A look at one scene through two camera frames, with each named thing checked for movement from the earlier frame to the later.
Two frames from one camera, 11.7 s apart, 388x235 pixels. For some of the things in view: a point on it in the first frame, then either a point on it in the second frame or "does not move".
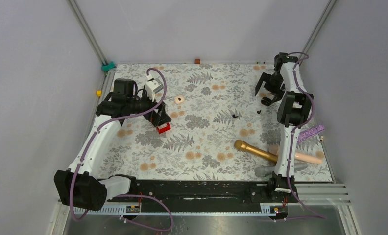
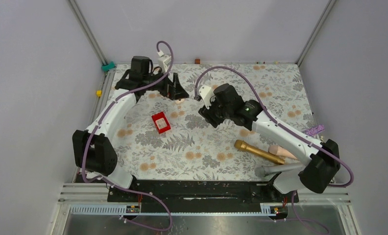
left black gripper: x=155 y=115 → x=173 y=92
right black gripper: x=277 y=92 → x=209 y=116
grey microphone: x=262 y=171 does not move
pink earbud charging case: x=179 y=100 does not move
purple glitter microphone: x=307 y=133 does not move
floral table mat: x=210 y=107 does not move
